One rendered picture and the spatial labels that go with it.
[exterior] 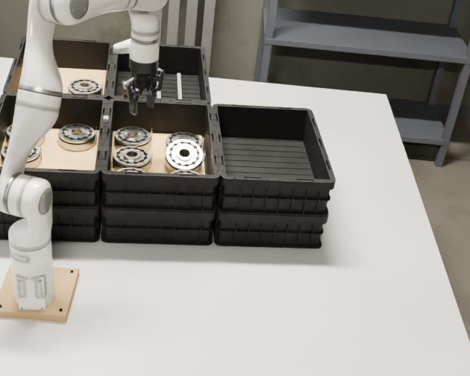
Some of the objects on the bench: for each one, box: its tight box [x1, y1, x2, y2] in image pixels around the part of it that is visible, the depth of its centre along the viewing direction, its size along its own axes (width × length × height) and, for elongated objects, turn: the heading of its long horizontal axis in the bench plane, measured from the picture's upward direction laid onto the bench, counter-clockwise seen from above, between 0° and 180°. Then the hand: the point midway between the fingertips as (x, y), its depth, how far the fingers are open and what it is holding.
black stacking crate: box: [213, 196, 329, 248], centre depth 222 cm, size 40×30×12 cm
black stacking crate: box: [0, 181, 103, 242], centre depth 215 cm, size 40×30×12 cm
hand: (142, 105), depth 206 cm, fingers open, 5 cm apart
